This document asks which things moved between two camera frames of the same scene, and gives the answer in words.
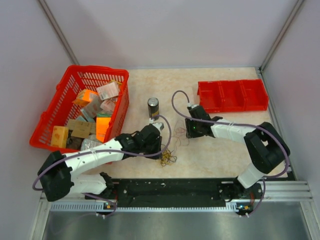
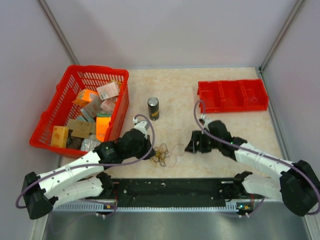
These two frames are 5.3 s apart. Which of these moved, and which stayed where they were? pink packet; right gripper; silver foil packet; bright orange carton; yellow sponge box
Moved: right gripper
Stayed: bright orange carton; yellow sponge box; pink packet; silver foil packet
